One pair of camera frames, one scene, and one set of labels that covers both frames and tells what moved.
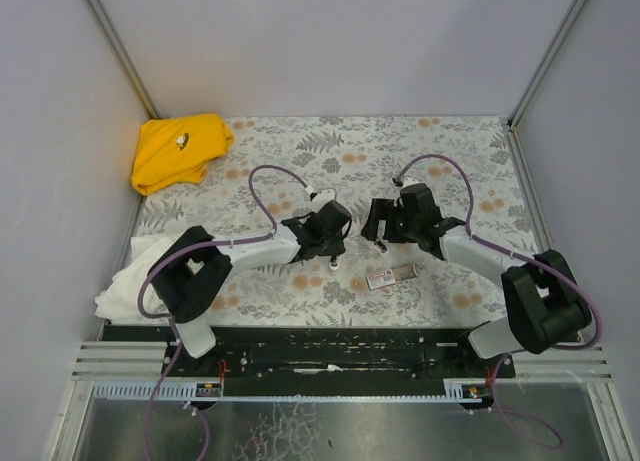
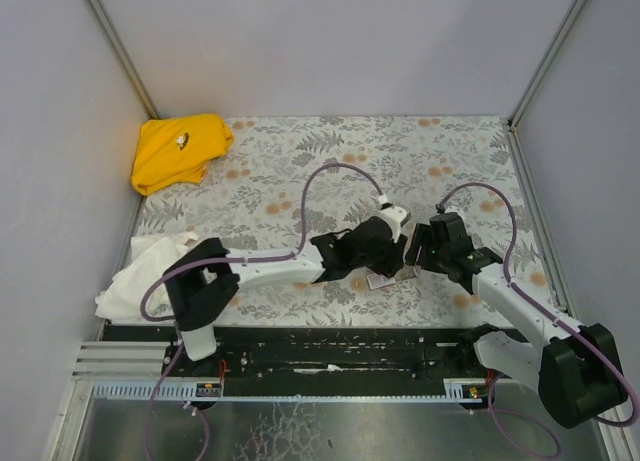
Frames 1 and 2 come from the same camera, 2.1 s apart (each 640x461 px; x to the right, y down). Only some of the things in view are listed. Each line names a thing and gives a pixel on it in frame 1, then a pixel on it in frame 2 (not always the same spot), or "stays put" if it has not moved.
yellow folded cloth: x=177 y=150 stays put
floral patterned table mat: x=275 y=170 stays put
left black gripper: x=329 y=246 to x=391 y=260
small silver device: x=391 y=276 stays put
